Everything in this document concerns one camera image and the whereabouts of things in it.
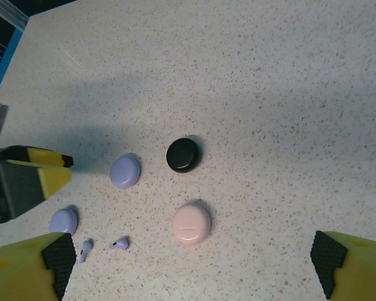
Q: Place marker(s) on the purple round charging case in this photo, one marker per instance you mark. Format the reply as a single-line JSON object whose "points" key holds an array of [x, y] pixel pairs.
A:
{"points": [[63, 219], [125, 171]]}

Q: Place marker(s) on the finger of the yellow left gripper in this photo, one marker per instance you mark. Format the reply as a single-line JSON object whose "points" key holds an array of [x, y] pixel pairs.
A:
{"points": [[47, 156], [56, 180]]}

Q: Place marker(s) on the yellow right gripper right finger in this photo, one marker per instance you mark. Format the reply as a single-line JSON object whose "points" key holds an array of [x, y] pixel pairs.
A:
{"points": [[360, 269]]}

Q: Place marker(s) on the pink round charging case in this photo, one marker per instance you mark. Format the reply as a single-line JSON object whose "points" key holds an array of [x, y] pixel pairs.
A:
{"points": [[191, 224]]}

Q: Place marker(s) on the aluminium frame post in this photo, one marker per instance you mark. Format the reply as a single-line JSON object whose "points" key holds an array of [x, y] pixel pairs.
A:
{"points": [[14, 14]]}

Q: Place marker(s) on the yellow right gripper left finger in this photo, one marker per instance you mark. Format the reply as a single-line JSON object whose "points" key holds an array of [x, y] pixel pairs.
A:
{"points": [[18, 269]]}

